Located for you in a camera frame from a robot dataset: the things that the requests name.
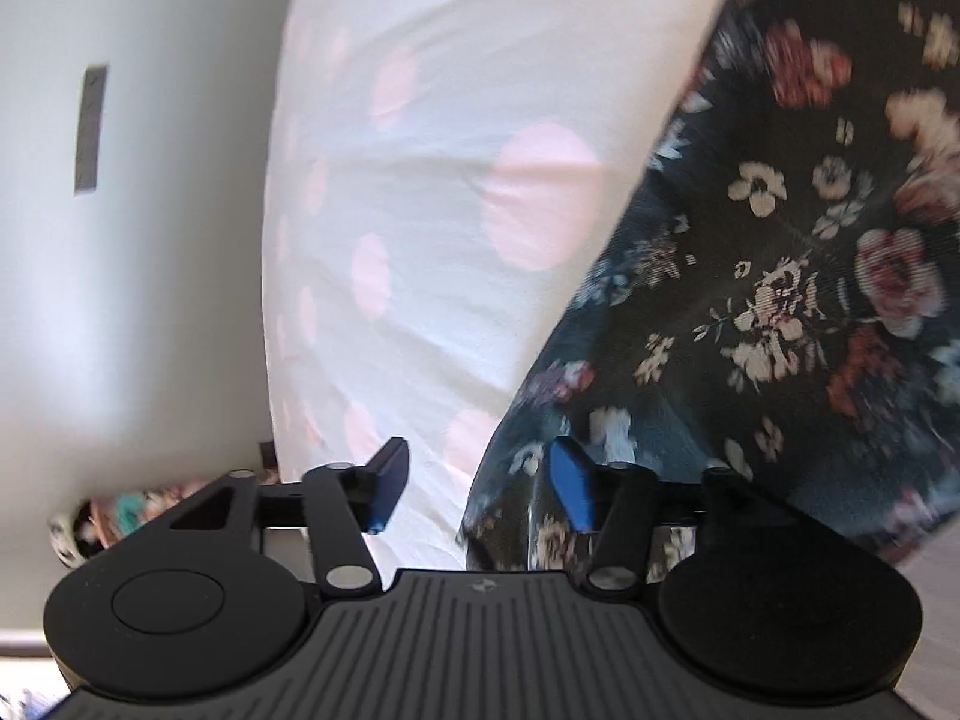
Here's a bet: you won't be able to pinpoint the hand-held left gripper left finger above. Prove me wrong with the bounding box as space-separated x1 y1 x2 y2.
161 436 410 601

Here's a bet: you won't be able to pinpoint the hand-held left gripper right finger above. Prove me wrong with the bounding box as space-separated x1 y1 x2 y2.
549 436 800 595

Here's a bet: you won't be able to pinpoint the dark floral pants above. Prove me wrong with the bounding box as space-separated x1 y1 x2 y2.
457 0 960 586

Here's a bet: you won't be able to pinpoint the clear tube of plush toys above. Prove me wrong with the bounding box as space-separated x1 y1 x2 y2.
90 478 215 541

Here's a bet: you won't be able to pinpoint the panda plush toy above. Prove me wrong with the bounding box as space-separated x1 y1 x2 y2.
47 499 102 569

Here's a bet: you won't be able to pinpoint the grey wall switch panel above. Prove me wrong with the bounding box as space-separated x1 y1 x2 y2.
73 64 108 196

